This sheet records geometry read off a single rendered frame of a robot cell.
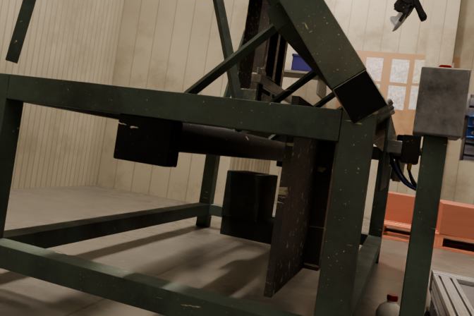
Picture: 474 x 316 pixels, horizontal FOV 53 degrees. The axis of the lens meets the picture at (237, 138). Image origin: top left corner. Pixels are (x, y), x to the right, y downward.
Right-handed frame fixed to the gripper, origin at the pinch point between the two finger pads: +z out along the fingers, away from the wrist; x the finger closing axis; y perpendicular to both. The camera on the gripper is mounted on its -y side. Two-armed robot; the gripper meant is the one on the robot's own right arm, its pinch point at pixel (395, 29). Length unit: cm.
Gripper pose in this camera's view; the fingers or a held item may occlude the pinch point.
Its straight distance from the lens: 249.0
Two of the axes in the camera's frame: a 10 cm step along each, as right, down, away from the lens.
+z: -5.6, 8.2, 1.3
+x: -3.1, -0.6, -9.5
